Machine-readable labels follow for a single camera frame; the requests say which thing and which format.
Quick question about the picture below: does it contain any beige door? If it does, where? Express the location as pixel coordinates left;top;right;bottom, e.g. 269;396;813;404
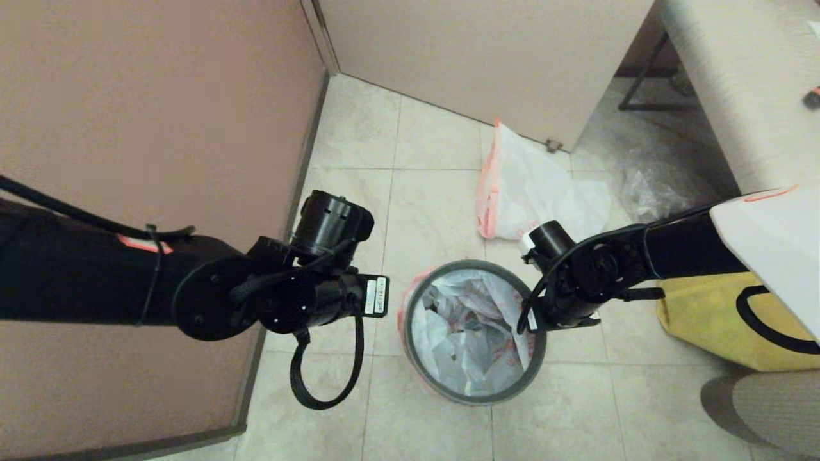
317;0;654;153

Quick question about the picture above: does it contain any dark metal table leg frame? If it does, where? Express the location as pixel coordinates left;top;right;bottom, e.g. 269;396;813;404
618;32;699;111

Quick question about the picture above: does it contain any grey bin rim ring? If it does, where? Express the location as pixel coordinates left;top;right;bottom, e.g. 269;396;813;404
402;259;547;406

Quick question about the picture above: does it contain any clear crumpled plastic bag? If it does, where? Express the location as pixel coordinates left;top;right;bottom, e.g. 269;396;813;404
621;150;725;222

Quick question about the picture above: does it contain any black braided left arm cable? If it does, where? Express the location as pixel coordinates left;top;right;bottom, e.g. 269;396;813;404
227;237;366;410

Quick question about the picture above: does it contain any beige wood-grain table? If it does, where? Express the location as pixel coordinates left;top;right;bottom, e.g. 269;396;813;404
663;0;820;193

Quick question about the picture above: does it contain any grey ribbed round seat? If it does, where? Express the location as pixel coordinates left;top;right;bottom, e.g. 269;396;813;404
700;371;820;458

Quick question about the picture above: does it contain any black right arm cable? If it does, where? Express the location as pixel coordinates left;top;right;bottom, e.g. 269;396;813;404
516;204;820;355

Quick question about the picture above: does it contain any yellow fabric tote bag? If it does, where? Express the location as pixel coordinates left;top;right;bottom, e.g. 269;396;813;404
657;272;820;372

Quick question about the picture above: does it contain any grey door frame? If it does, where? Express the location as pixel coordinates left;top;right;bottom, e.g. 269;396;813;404
300;0;340;77

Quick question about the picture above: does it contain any white drawstring trash bag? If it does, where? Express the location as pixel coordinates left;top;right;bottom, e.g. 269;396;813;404
476;117;612;243
397;268;536;396

